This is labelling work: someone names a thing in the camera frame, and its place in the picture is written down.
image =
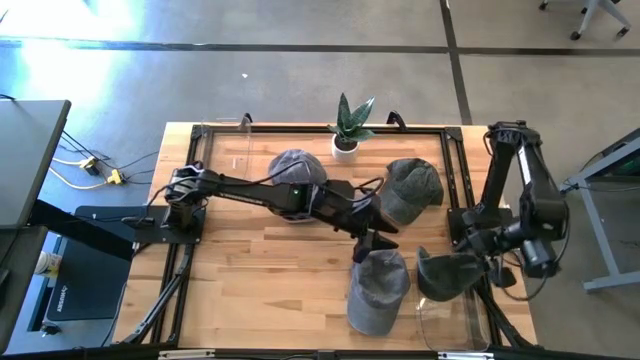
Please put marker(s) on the dark green baseball cap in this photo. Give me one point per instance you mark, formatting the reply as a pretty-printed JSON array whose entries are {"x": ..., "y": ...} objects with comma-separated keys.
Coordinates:
[
  {"x": 445, "y": 277},
  {"x": 412, "y": 192}
]

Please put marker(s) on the white round plant pot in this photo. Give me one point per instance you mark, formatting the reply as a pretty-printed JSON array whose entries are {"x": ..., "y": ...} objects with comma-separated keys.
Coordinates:
[{"x": 345, "y": 152}]

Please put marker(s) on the grey metal table frame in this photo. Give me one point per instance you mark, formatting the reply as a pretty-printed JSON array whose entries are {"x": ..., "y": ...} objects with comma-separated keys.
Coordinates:
[{"x": 600, "y": 235}]

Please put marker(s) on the green snake plant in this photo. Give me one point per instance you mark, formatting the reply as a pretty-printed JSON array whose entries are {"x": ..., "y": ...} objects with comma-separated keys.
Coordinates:
[{"x": 350, "y": 122}]

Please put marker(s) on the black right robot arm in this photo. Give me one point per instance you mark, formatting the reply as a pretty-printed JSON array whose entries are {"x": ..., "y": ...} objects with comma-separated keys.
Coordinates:
[{"x": 537, "y": 200}]

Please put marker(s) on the clear plastic bin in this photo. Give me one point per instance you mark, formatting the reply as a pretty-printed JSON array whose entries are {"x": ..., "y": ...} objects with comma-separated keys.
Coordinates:
[
  {"x": 450, "y": 320},
  {"x": 227, "y": 150}
]

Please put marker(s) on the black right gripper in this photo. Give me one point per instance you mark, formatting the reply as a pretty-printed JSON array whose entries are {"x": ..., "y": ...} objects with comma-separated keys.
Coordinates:
[{"x": 477, "y": 235}]

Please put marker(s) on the yellow power plug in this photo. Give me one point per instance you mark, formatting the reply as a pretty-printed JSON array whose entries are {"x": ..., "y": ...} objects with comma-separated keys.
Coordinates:
[
  {"x": 90, "y": 164},
  {"x": 116, "y": 176}
]

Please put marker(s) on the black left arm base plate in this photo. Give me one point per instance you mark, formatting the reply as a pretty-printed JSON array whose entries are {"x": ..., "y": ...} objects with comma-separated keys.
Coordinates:
[{"x": 110, "y": 225}]

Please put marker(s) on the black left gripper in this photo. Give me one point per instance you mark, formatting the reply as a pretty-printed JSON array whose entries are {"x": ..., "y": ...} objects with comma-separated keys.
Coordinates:
[{"x": 350, "y": 220}]

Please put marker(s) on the black rig strut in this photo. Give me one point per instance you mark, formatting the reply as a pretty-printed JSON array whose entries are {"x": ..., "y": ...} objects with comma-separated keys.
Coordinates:
[{"x": 80, "y": 227}]

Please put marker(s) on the black rig crossbar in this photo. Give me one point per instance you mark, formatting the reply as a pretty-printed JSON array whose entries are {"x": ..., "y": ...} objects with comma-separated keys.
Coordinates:
[{"x": 75, "y": 352}]

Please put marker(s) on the grey office chair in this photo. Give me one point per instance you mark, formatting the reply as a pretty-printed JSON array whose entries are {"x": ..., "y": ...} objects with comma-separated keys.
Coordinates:
[{"x": 592, "y": 12}]

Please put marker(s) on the white yellow cup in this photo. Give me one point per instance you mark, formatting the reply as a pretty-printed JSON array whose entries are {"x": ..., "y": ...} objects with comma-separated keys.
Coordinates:
[{"x": 47, "y": 263}]

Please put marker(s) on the dark desk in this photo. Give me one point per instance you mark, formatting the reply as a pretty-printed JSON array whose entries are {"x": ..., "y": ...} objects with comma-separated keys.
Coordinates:
[{"x": 15, "y": 280}]

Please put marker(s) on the black aluminium table frame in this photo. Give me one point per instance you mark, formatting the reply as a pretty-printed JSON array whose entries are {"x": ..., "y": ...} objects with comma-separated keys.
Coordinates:
[{"x": 320, "y": 129}]

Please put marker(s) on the black table clamp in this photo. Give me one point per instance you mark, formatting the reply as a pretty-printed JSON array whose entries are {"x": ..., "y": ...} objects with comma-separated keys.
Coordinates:
[
  {"x": 246, "y": 119},
  {"x": 396, "y": 120}
]

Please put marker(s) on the grey desk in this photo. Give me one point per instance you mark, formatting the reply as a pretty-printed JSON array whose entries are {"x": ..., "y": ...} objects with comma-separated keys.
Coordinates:
[{"x": 27, "y": 160}]

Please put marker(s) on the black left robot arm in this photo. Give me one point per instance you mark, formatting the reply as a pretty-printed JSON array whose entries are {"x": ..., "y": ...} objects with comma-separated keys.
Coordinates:
[{"x": 240, "y": 192}]

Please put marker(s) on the grey-blue denim baseball cap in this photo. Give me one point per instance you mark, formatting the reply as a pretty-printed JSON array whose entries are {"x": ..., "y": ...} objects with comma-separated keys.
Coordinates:
[
  {"x": 375, "y": 300},
  {"x": 295, "y": 167}
]

